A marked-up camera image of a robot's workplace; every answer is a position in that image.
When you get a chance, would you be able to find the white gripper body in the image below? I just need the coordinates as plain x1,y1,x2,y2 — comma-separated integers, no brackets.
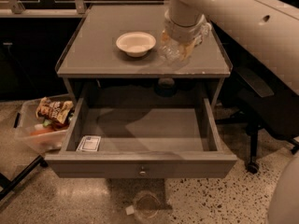
164,11,207,44

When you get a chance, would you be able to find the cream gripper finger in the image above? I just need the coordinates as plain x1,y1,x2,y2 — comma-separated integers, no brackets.
161,30,171,46
180,39,197,61

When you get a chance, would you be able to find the clear plastic water bottle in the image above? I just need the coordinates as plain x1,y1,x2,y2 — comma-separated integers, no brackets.
159,22,212,63

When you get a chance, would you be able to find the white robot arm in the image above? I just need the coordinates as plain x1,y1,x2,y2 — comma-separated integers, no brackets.
168,0,299,152

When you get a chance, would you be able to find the grey cabinet with counter top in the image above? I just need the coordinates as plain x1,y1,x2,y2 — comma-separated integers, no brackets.
57,5,231,100

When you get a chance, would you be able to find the open grey top drawer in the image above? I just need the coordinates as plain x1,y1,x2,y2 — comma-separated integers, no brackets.
46,98,236,178

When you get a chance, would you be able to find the round metal drawer knob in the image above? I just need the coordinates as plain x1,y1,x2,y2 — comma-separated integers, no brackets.
139,166,147,176

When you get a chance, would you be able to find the white paper bowl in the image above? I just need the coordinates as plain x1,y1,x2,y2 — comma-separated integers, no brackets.
116,32,156,58

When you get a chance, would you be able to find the black office chair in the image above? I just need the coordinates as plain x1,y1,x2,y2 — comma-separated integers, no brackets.
214,25,299,174

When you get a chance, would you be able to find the white card packet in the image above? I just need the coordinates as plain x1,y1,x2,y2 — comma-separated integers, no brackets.
77,135,101,152

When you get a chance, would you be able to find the brown snack bag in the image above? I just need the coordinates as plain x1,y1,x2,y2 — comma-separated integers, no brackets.
36,97,74,124

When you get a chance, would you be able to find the clear plastic storage bin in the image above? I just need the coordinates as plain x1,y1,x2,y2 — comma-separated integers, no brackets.
15,95,75,154

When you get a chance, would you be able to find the orange item in bin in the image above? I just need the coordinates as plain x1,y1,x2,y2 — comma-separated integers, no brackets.
30,127,55,136

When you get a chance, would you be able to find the clear glass jar on floor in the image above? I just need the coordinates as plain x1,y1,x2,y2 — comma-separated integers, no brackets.
125,190,162,219

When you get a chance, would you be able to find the black stand leg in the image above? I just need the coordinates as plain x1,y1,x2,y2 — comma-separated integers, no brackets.
0,156,48,201

